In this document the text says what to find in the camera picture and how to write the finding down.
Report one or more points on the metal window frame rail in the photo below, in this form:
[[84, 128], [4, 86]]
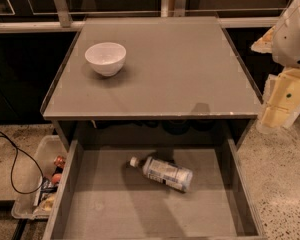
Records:
[[68, 15]]

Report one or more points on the red round item in bin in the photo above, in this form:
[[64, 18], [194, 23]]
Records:
[[56, 178]]

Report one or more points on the dark packet in bin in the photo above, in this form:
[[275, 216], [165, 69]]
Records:
[[46, 188]]

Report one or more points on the blue plastic bottle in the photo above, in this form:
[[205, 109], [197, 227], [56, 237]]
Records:
[[164, 172]]

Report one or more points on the white ceramic bowl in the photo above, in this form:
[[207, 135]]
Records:
[[106, 58]]

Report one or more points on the grey cabinet with counter top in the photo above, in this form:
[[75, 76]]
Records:
[[176, 68]]

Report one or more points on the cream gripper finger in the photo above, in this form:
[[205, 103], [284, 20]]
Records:
[[264, 44], [281, 101]]

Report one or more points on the open grey top drawer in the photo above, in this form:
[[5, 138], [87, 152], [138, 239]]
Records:
[[102, 198]]

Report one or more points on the yellow item in bin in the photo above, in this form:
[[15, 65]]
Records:
[[47, 204]]

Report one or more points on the orange can in bin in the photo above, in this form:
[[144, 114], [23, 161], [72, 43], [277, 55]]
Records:
[[60, 161]]

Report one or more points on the clear plastic storage bin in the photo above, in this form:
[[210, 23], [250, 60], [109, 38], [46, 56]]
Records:
[[49, 148]]

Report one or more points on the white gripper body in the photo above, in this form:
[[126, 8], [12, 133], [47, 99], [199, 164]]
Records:
[[292, 40]]

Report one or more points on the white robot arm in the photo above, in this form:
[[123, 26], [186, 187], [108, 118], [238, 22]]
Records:
[[281, 96]]

